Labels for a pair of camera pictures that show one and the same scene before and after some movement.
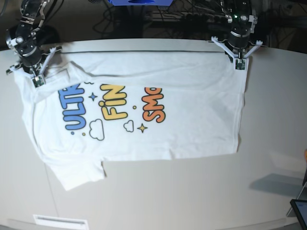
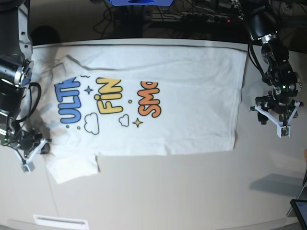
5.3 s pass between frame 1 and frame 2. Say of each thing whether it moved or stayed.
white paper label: stayed
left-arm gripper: moved
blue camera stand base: stayed
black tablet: stayed
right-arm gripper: moved
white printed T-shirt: moved
